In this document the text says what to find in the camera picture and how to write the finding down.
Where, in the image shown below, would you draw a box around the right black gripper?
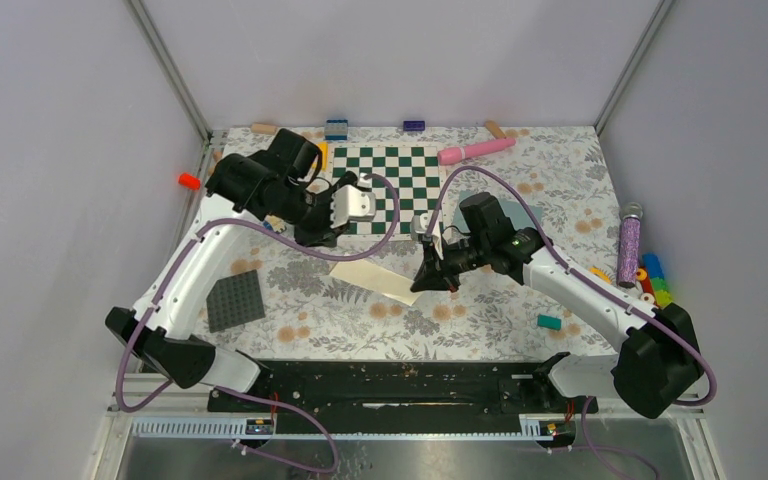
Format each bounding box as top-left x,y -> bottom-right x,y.
411,234 -> 491,293

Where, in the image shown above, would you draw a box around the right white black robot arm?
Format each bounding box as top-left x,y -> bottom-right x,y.
410,193 -> 703,419

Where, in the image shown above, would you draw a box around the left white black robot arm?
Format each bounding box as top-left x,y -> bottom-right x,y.
105,129 -> 357,411

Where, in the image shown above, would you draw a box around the floral patterned table mat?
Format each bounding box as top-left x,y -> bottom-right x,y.
196,126 -> 620,361

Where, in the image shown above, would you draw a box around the wooden toy car blue wheels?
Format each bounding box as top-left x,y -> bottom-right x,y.
262,215 -> 287,234

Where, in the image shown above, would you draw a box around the black silver microphone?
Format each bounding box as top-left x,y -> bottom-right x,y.
334,171 -> 359,190

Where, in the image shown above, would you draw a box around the yellow triangle toy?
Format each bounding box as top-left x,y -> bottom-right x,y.
317,141 -> 329,171

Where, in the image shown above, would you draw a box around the blue grey lego brick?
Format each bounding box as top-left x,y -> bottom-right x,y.
323,119 -> 349,141

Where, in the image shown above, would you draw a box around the left wooden cylinder peg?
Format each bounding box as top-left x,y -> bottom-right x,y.
250,123 -> 278,135

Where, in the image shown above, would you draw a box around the wooden cylinder peg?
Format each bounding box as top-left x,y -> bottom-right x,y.
484,120 -> 506,139
250,123 -> 278,135

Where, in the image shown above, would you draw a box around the green white chessboard mat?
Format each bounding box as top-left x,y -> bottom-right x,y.
326,142 -> 447,241

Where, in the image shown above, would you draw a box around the grey lego baseplate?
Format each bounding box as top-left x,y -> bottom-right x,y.
206,270 -> 266,333

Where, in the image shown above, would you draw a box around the pink toy microphone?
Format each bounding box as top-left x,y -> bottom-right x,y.
437,138 -> 516,166

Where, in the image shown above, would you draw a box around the orange red small cylinder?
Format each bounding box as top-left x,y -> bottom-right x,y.
177,173 -> 202,191

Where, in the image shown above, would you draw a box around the teal small block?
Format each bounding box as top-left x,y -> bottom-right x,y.
537,314 -> 563,331

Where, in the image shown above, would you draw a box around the purple lego brick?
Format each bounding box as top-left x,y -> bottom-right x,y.
402,120 -> 426,132

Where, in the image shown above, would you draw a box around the right wooden cylinder peg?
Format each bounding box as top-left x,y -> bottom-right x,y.
484,120 -> 506,139

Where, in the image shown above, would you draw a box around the purple glitter microphone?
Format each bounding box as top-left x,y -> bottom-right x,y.
616,202 -> 643,288

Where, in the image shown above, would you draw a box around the colourful block toy pile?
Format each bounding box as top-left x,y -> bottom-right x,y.
637,253 -> 674,307

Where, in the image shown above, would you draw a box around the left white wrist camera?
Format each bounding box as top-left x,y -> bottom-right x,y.
330,185 -> 377,229

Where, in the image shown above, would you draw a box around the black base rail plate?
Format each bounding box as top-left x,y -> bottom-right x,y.
205,358 -> 601,436

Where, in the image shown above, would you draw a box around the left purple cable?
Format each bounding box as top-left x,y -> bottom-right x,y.
114,173 -> 401,475

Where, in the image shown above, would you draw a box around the purple cable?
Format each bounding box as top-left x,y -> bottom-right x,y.
114,173 -> 401,475
423,165 -> 718,480

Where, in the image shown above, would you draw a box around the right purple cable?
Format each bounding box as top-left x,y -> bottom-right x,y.
423,165 -> 718,480

